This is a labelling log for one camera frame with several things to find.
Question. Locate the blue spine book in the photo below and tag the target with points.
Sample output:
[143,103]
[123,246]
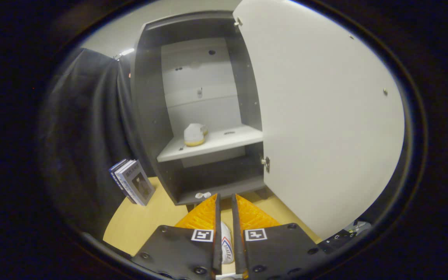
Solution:
[116,175]

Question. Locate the book with grey photo cover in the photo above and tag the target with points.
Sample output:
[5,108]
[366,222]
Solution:
[138,183]

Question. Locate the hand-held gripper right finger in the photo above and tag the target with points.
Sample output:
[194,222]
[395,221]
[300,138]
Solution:
[236,233]

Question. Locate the small bright strip light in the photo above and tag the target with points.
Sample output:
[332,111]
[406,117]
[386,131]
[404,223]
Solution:
[126,52]

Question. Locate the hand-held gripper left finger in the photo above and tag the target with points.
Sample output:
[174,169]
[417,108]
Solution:
[217,233]

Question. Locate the white cabinet shelf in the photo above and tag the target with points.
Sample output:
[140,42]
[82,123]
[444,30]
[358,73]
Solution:
[224,140]

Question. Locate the white shoe red blue print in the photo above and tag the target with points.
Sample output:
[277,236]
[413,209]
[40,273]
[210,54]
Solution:
[194,135]
[227,243]

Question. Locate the metal door hinge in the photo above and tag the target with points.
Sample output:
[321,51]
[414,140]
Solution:
[266,163]
[238,22]

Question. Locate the grey shoe cabinet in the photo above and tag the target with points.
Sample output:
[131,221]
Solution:
[150,97]

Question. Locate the white shoe cabinet door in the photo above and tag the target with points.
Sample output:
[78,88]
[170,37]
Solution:
[325,116]

